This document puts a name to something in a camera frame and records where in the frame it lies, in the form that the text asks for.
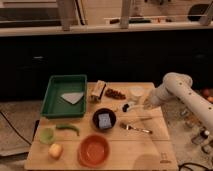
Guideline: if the silver fork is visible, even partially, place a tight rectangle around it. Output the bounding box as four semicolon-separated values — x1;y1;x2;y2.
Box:
120;123;153;134

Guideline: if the white cloth piece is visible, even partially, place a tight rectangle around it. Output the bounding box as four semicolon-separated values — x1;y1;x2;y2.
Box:
61;92;84;104

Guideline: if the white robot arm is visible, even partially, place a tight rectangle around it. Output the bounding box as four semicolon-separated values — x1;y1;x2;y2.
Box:
143;72;213;134

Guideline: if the black bowl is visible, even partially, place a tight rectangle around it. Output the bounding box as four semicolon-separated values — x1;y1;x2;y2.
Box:
92;108;116;130

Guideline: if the green plastic tray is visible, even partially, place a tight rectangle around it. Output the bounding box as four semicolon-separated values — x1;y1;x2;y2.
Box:
41;75;87;118

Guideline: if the green cup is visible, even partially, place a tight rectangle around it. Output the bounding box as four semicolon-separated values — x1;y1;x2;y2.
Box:
39;128;54;144

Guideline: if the wooden block brush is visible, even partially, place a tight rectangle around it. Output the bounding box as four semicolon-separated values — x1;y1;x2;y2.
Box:
90;80;106;102

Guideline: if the black cable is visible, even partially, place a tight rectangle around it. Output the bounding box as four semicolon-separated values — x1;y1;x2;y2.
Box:
0;110;33;147

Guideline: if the yellow apple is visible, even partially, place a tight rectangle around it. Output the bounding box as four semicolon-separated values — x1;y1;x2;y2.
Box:
48;143;63;159

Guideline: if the white lidded container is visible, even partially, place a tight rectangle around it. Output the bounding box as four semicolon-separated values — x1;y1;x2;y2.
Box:
129;86;144;102

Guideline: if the brown grape bunch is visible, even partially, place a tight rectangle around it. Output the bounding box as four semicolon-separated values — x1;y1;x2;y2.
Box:
105;88;126;100

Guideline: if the wooden cutting board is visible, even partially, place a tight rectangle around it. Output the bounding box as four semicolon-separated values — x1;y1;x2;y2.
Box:
24;82;179;171

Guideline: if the green chili pepper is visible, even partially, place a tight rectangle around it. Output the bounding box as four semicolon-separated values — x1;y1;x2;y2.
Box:
56;124;80;136

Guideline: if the red bowl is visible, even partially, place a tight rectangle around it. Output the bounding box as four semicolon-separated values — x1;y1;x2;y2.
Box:
78;134;110;168

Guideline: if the blue sponge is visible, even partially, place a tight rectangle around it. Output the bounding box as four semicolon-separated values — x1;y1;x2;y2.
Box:
98;113;112;129

